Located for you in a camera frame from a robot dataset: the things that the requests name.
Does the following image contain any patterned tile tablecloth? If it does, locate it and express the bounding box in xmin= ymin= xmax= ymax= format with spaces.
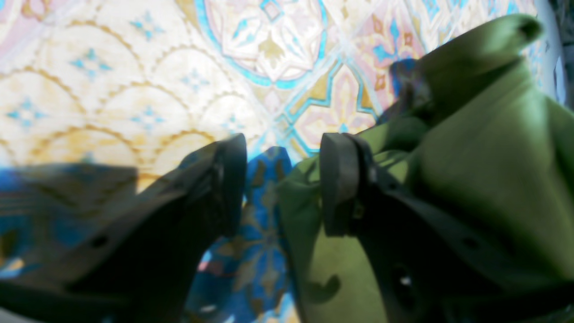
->
xmin=0 ymin=0 xmax=540 ymax=323

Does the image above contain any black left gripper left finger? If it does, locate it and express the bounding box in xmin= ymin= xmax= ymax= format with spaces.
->
xmin=1 ymin=133 xmax=247 ymax=323

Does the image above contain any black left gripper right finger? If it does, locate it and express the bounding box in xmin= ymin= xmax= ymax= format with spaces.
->
xmin=320 ymin=133 xmax=573 ymax=323

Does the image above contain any olive green t-shirt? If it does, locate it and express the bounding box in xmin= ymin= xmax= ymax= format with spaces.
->
xmin=278 ymin=14 xmax=573 ymax=323

